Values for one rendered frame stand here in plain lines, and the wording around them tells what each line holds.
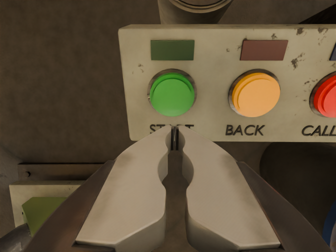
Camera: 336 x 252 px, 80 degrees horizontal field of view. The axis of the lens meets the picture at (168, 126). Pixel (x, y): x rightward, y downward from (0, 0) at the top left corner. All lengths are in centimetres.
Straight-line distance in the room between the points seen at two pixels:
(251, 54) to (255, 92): 3
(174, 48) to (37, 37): 81
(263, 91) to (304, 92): 4
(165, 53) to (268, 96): 10
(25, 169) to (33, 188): 14
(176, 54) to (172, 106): 4
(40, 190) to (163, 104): 75
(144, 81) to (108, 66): 65
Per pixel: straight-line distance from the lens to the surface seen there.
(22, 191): 93
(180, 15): 32
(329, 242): 59
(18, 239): 76
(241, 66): 19
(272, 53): 20
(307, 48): 21
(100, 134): 86
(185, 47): 18
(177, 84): 18
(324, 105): 23
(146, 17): 84
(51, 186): 86
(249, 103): 19
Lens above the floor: 79
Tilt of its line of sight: 80 degrees down
